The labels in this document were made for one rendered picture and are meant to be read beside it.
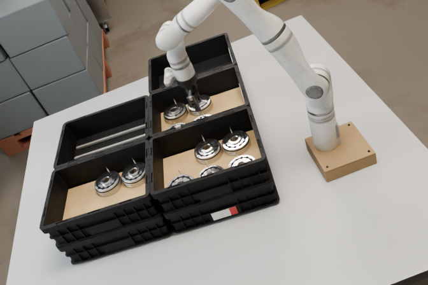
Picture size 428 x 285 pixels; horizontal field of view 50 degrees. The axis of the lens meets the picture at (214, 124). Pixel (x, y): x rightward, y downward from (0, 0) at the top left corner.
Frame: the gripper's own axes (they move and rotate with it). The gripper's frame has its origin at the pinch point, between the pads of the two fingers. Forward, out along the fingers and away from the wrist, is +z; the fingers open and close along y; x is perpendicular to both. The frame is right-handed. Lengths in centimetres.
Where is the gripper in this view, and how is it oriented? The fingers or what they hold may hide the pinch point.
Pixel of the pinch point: (197, 102)
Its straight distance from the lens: 173.8
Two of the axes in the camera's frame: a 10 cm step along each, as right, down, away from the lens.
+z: 2.8, 6.8, 6.8
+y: -0.5, -6.9, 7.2
